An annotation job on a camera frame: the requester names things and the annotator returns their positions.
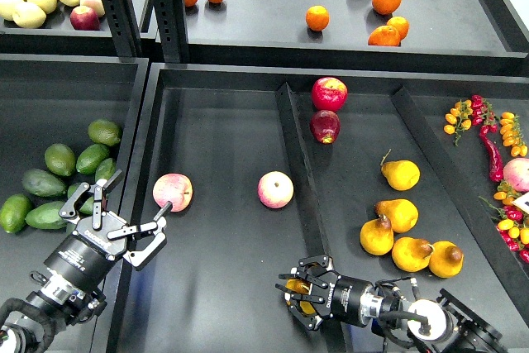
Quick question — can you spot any black shelf upright left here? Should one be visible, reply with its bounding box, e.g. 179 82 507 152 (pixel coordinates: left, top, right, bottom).
102 0 143 58

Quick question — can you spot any bright green avocado far left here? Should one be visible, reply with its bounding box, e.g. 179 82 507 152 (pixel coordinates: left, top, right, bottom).
1 193 33 233

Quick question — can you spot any red chili pepper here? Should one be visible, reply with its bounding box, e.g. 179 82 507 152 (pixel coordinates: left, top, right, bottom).
479 125 503 183

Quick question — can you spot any black shelf upright right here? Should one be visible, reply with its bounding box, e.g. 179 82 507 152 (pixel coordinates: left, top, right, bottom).
151 0 190 64

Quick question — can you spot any pale yellow pear front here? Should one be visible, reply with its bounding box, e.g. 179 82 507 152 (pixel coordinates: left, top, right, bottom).
12 2 46 29

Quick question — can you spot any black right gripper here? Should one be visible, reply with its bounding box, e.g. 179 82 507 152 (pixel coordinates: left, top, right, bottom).
275 255 374 331

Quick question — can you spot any dark red apple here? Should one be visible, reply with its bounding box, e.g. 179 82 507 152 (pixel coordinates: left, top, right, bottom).
310 110 341 145

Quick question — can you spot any white label card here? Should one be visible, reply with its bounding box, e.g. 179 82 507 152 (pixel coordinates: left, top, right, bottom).
512 192 529 214

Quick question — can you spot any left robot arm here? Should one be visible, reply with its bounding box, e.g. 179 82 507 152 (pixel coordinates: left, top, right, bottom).
1 170 173 352

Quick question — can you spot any black tray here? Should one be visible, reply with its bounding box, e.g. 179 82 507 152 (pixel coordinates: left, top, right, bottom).
114 64 528 352
1 54 149 352

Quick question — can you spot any pink apple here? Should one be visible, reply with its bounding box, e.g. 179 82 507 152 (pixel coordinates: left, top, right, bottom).
152 173 193 212
257 171 293 209

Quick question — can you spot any orange cherry tomato cluster left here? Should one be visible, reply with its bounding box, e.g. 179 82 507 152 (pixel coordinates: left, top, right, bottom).
443 99 473 146

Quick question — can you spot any green avocado centre low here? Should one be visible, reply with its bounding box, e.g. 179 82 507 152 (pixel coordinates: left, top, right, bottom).
67 183 93 215

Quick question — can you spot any dark green avocado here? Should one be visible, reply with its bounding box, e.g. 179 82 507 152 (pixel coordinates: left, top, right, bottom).
66 222 84 234

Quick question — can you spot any pink apple centre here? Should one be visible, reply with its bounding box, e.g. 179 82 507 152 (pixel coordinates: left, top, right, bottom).
257 171 293 209

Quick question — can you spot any red apple on shelf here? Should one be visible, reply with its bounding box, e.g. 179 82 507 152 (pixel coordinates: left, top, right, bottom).
69 6 100 31

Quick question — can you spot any black shelf upright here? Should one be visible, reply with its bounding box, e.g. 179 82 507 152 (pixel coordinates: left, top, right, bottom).
151 0 190 64
102 0 143 58

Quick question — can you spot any dark avocado left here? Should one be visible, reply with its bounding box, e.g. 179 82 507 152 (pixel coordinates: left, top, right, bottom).
21 169 67 198

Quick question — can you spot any mixed cherry tomatoes lower right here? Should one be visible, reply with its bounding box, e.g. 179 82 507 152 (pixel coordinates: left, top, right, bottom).
480 180 528 264

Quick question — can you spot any black tray divider right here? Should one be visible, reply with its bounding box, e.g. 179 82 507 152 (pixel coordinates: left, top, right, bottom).
392 87 528 322

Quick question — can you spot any green avocado top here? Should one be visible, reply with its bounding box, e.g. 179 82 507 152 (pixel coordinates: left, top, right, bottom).
88 119 122 147

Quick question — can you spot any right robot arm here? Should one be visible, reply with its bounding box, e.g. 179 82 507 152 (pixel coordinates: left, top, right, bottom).
275 255 506 352

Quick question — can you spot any bright red apple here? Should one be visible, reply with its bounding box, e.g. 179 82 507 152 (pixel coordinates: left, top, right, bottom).
311 77 348 112

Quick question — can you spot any green avocado upper left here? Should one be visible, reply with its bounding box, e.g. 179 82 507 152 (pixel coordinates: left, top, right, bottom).
45 143 76 177

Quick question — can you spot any yellow pear top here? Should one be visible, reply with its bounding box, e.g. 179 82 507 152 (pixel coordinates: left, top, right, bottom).
380 150 421 191

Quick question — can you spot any pink peach on shelf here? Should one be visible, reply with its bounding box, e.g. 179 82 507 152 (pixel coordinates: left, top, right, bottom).
80 0 105 18

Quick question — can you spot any pink apple left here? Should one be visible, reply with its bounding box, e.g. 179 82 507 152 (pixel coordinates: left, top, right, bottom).
152 173 193 212

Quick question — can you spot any black tray divider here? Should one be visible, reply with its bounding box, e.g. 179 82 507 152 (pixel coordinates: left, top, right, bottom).
392 87 528 322
275 83 347 352

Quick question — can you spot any green avocado by tray edge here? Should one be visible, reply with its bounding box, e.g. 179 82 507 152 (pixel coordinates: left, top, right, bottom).
94 158 116 182

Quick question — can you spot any black tray divider left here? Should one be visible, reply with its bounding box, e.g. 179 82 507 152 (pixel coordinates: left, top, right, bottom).
275 83 347 352

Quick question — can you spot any black left tray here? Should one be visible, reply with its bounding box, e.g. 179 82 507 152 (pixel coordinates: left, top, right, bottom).
1 54 149 352

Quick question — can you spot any black middle tray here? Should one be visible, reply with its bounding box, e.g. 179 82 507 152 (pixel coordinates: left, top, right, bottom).
114 64 528 352

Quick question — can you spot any green avocado bottom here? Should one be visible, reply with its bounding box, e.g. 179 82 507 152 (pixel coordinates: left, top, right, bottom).
25 201 67 230

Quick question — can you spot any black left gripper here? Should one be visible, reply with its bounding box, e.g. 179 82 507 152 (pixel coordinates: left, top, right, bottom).
44 169 173 289

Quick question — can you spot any green avocado middle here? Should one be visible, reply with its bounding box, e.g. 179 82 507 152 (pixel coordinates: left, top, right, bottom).
76 143 110 174

